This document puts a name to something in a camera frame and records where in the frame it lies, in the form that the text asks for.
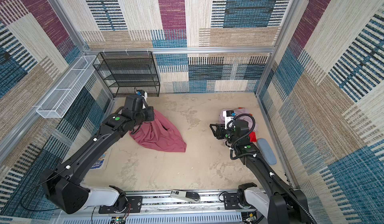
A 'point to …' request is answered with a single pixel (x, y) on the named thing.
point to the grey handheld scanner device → (193, 196)
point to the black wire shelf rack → (122, 72)
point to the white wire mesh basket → (59, 101)
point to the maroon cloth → (158, 134)
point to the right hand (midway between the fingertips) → (213, 127)
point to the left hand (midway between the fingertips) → (153, 108)
